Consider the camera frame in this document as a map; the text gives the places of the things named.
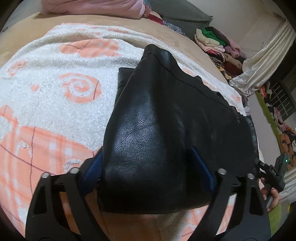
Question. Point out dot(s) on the green sleeve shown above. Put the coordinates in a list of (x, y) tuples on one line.
[(275, 219)]

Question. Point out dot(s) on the pile of folded clothes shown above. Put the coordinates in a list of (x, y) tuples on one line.
[(222, 50)]

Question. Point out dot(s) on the black leather jacket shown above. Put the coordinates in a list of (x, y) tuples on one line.
[(160, 113)]

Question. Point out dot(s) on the person right hand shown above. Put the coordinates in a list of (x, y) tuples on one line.
[(275, 196)]

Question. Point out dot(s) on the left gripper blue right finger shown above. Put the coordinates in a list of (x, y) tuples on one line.
[(208, 180)]

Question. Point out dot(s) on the cream satin curtain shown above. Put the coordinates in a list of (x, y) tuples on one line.
[(258, 69)]

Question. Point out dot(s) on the clothes on window sill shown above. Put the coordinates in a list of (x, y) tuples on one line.
[(287, 136)]

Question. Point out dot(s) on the grey headboard cushion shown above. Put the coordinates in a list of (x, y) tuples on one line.
[(182, 14)]

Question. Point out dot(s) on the black window grille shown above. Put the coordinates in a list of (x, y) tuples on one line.
[(281, 99)]

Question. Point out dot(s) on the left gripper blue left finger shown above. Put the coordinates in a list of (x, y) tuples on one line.
[(91, 171)]

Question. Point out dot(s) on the white pink patterned blanket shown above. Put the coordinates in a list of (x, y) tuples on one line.
[(57, 95)]

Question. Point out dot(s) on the pink quilted duvet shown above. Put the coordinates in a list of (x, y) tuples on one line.
[(121, 8)]

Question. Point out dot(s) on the green cloth on sill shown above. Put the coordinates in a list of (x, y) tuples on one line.
[(269, 119)]

